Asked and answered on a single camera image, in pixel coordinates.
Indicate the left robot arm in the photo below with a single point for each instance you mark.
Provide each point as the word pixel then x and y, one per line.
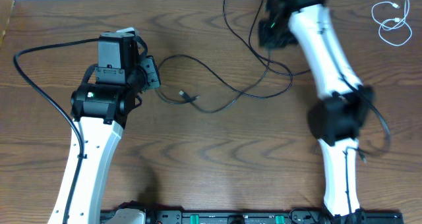
pixel 109 91

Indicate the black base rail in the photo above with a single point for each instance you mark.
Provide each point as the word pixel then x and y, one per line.
pixel 202 217

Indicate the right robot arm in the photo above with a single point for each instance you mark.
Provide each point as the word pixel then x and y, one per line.
pixel 338 115

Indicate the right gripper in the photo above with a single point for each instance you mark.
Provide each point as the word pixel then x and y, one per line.
pixel 267 36

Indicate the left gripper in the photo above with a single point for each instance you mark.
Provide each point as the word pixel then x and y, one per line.
pixel 151 74

